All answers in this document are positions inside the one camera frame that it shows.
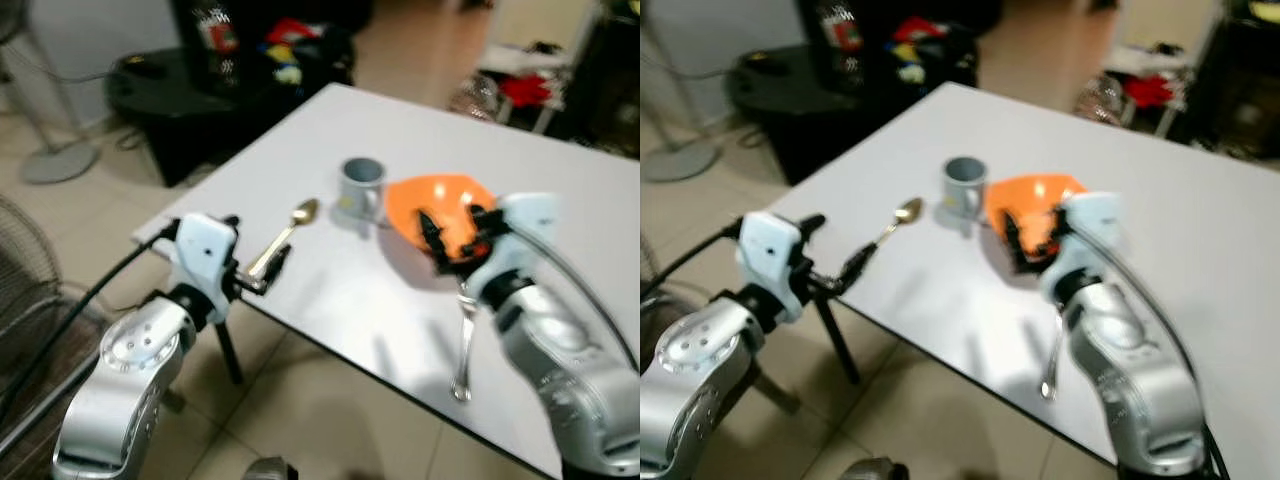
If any gold metal spoon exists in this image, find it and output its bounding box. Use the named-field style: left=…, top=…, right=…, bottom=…
left=245, top=198, right=322, bottom=282
left=866, top=197, right=925, bottom=257

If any orange plastic bowl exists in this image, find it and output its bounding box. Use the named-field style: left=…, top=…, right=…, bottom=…
left=984, top=173, right=1090, bottom=263
left=384, top=173, right=497, bottom=264

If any black table leg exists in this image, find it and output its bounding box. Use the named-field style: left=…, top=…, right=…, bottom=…
left=213, top=318, right=246, bottom=387
left=814, top=294, right=863, bottom=387

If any grey ceramic mug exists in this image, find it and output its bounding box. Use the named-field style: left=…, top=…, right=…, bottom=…
left=337, top=157, right=388, bottom=227
left=941, top=156, right=990, bottom=224

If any red cloth item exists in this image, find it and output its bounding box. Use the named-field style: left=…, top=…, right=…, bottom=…
left=498, top=72, right=557, bottom=110
left=1122, top=72, right=1179, bottom=110

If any black low cabinet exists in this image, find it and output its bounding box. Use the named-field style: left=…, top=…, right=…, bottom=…
left=104, top=38, right=357, bottom=189
left=726, top=38, right=981, bottom=187

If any white small stool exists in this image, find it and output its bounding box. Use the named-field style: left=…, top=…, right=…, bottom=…
left=1100, top=40, right=1216, bottom=139
left=474, top=40, right=603, bottom=137

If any grey standing fan base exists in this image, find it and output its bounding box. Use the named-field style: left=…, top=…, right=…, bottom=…
left=0, top=0, right=102, bottom=186
left=640, top=0, right=723, bottom=185

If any black tall furniture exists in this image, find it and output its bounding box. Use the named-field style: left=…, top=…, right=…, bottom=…
left=556, top=0, right=641, bottom=166
left=1172, top=0, right=1280, bottom=166

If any colourful toy pile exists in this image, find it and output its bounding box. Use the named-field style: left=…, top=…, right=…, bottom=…
left=260, top=15, right=329, bottom=89
left=888, top=15, right=953, bottom=89

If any black bottle red label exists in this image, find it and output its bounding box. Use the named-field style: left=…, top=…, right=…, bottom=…
left=814, top=0, right=867, bottom=97
left=192, top=0, right=243, bottom=97

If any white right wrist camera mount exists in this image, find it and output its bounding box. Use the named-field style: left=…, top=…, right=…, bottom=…
left=464, top=192, right=563, bottom=303
left=1038, top=190, right=1127, bottom=303

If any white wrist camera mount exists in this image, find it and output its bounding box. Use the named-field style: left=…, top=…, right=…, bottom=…
left=168, top=213, right=242, bottom=323
left=464, top=192, right=563, bottom=303
left=735, top=210, right=807, bottom=326
left=1038, top=190, right=1127, bottom=303

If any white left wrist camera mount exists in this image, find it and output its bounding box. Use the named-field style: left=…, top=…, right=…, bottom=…
left=168, top=213, right=242, bottom=323
left=735, top=210, right=807, bottom=326

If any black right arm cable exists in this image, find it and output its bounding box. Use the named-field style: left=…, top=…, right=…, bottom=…
left=510, top=224, right=641, bottom=373
left=1088, top=228, right=1233, bottom=480

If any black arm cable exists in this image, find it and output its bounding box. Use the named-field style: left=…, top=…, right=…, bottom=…
left=1088, top=228, right=1233, bottom=480
left=640, top=220, right=749, bottom=303
left=0, top=218, right=185, bottom=426
left=510, top=224, right=641, bottom=373

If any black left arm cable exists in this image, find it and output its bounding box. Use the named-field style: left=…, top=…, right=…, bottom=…
left=640, top=220, right=749, bottom=303
left=0, top=218, right=185, bottom=426

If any wire fan grille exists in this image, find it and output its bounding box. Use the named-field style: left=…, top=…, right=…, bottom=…
left=0, top=193, right=65, bottom=386

